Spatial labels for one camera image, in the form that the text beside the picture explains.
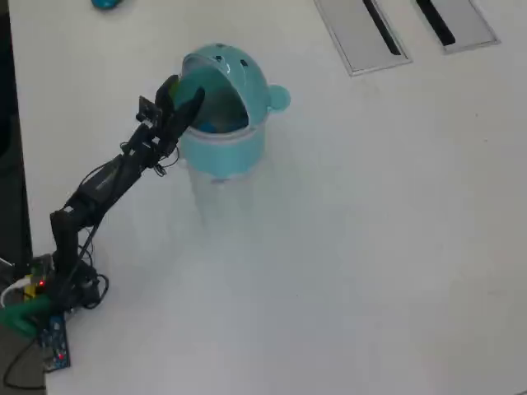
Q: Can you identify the bare wrist camera board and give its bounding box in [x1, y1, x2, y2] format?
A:
[136, 95, 162, 127]

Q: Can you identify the narrow metal cable grommet panel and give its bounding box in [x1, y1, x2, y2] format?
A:
[411, 0, 501, 55]

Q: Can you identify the teal whale-shaped bin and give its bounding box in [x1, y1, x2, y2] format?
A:
[166, 41, 292, 191]

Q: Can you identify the thin black servo wire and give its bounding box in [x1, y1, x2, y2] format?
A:
[152, 147, 180, 179]

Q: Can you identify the green table clamp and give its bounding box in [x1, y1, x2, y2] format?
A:
[0, 296, 53, 339]

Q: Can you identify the blue circuit board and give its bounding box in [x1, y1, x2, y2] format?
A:
[38, 314, 72, 374]

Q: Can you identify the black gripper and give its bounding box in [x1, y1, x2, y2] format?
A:
[147, 73, 206, 156]

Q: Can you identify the thick black cable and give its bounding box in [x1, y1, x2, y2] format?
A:
[0, 340, 46, 394]

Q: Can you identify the white cable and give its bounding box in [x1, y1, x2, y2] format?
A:
[0, 277, 32, 308]

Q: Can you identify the servo driver board red LED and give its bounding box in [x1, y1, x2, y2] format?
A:
[25, 253, 54, 289]

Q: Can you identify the wide metal cable grommet panel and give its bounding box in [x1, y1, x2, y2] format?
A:
[313, 0, 413, 77]

